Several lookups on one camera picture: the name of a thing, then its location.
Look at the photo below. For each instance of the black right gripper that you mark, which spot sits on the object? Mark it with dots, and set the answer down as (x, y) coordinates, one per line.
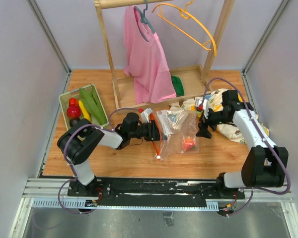
(203, 131)

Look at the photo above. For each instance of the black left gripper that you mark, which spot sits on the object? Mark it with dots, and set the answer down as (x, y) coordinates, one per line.
(153, 134)

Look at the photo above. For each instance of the clear zip top bag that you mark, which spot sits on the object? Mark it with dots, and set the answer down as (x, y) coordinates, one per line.
(174, 125)

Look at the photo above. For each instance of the green plush vegetable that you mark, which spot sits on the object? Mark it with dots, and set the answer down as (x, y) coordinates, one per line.
(93, 104)

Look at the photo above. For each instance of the yellow plush banana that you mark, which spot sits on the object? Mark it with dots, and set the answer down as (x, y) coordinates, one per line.
(84, 111)

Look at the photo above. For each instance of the red plush fruit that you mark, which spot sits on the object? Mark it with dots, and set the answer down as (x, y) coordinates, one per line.
(73, 112)

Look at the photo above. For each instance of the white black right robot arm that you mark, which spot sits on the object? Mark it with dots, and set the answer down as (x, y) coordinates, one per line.
(265, 164)

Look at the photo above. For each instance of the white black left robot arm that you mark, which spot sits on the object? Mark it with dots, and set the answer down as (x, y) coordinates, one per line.
(78, 143)

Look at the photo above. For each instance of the cartoon print children's garment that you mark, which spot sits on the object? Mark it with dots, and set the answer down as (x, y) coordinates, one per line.
(247, 129)

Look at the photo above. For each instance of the wooden clothes rack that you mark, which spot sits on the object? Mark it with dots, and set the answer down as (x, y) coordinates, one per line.
(193, 77)

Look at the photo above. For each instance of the green cloth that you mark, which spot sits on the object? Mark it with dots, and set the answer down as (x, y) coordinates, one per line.
(177, 85)

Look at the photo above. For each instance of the dark purple plush fruit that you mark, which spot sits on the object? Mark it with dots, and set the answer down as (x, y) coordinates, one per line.
(73, 121)

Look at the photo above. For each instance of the red orange plush pepper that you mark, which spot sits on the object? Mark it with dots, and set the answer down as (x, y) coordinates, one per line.
(73, 102)

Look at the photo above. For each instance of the pink t-shirt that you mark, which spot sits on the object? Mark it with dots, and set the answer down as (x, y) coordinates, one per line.
(146, 61)

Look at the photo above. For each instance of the light green plastic basket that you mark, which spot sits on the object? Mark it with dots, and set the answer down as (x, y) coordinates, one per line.
(64, 100)

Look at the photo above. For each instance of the grey clothes hanger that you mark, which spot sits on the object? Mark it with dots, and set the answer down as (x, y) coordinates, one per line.
(144, 20)

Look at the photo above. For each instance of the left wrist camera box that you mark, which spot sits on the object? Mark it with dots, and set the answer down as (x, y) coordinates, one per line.
(145, 114)

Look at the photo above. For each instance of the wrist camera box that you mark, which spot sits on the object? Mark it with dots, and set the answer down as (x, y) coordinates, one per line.
(145, 114)
(200, 105)

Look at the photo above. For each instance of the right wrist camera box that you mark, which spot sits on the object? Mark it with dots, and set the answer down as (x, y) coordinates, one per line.
(200, 105)

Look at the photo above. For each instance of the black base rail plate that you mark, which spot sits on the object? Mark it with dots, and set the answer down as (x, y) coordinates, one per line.
(203, 188)

